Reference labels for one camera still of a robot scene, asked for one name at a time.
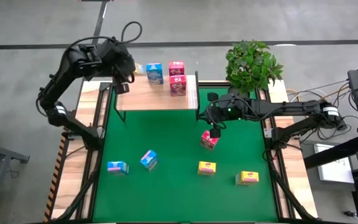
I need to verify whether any green plant in black pot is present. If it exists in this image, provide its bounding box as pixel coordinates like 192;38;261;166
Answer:
224;39;285;99

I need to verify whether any blue Rice Krispies cereal box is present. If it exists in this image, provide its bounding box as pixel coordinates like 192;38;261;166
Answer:
106;161;130;175
139;149;160;172
145;62;165;86

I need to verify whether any white board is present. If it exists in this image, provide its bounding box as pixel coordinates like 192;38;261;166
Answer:
314;143;356;184

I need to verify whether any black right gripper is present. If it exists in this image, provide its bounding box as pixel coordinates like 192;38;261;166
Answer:
206;91;250;139

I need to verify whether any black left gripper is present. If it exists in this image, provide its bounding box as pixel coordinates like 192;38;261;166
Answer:
103;39;136;96

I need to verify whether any red Froot Loops cereal box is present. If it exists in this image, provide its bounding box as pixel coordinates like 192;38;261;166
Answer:
200;129;220;151
168;60;186;77
169;75;188;97

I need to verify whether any black aluminium table frame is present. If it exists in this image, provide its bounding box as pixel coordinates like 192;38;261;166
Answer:
44;79;319;224

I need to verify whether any yellow Corn Pops cereal box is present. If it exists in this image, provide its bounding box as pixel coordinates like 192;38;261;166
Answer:
235;170;260;187
197;161;217;176

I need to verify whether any orange black hazard tape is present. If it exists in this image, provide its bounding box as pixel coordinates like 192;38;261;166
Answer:
44;133;68;223

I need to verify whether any wooden side board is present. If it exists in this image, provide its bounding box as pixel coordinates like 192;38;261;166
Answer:
50;80;111;220
267;79;319;218

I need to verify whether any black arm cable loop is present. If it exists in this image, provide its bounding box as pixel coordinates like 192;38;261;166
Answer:
121;21;143;44

